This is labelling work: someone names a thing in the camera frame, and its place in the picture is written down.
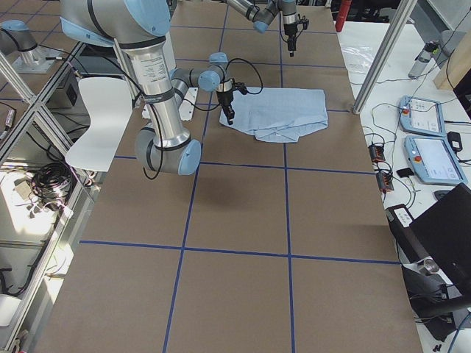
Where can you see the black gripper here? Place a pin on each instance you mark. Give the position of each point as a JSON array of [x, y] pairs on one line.
[[224, 98], [288, 29]]

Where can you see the light blue button-up shirt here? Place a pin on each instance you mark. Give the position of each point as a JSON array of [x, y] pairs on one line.
[[279, 115]]

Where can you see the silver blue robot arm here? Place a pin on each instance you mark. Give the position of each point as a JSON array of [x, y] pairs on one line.
[[139, 29], [263, 17]]

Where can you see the red cylinder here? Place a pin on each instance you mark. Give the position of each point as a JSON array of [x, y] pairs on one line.
[[342, 14]]

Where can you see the clear plastic bag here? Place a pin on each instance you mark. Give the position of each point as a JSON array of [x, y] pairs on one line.
[[358, 58]]

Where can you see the white plastic chair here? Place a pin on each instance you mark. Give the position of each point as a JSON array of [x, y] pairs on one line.
[[109, 105]]

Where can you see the clear water bottle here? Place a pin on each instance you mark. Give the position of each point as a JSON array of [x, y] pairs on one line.
[[422, 59]]

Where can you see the orange black electronics box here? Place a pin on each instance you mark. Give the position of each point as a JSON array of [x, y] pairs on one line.
[[376, 152], [384, 181]]

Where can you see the upper blue teach pendant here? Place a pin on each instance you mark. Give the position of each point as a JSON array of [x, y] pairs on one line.
[[422, 116]]

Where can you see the blue teach pendant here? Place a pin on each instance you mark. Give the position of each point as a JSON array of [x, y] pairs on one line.
[[422, 116], [433, 161]]

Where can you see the lower blue teach pendant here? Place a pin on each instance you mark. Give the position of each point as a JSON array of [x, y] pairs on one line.
[[433, 161]]

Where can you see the black power adapter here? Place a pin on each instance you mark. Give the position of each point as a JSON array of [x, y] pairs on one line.
[[454, 139]]

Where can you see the black computer mouse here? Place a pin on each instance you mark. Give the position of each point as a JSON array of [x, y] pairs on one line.
[[440, 194]]

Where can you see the aluminium frame post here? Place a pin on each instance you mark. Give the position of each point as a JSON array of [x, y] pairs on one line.
[[393, 32]]

